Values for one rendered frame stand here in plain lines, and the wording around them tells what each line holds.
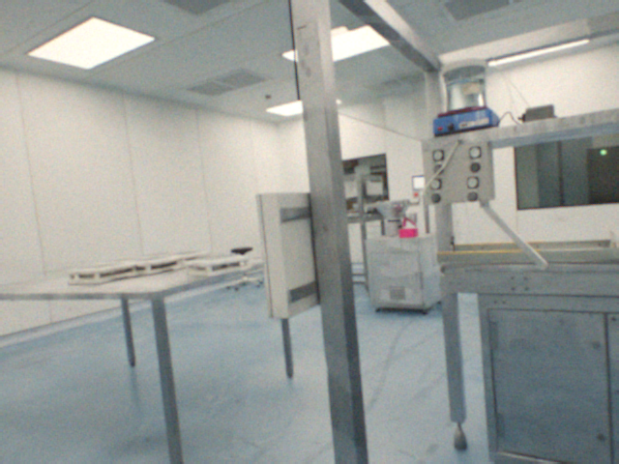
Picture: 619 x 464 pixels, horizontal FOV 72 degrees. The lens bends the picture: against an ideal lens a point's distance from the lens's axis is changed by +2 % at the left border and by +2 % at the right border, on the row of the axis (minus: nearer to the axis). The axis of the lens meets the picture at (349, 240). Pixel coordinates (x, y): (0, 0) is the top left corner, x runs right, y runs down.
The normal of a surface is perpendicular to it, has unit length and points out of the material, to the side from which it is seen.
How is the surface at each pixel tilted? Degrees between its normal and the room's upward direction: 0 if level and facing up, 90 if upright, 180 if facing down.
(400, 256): 93
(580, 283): 90
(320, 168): 90
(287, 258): 90
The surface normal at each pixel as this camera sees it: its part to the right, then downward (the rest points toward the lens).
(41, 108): 0.86, -0.04
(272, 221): -0.44, 0.11
